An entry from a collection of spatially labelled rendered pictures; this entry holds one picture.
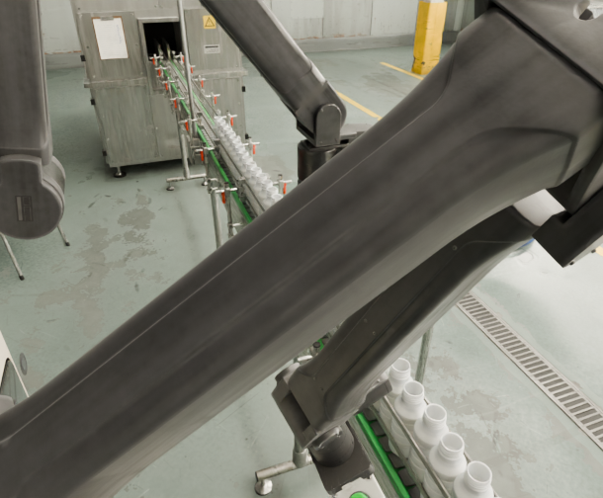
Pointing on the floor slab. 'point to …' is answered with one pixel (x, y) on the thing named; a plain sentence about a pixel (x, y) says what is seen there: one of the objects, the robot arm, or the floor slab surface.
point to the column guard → (428, 37)
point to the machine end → (115, 78)
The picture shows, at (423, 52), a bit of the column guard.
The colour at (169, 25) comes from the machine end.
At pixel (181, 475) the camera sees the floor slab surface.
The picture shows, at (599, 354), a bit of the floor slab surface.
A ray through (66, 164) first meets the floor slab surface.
